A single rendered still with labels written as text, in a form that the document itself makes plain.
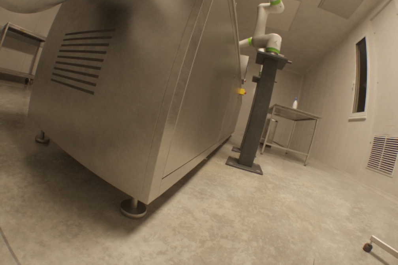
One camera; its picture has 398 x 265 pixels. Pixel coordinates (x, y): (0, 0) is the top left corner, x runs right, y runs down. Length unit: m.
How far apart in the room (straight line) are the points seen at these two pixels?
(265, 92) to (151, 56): 1.12
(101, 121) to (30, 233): 0.32
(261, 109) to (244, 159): 0.42
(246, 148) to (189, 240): 1.00
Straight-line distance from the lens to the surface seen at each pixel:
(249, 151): 1.36
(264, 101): 1.36
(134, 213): 0.49
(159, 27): 0.40
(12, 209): 0.51
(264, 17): 1.77
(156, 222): 0.51
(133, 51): 0.41
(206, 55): 0.47
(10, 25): 3.59
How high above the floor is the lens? 0.32
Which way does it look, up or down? 1 degrees down
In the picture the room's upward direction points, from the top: 15 degrees clockwise
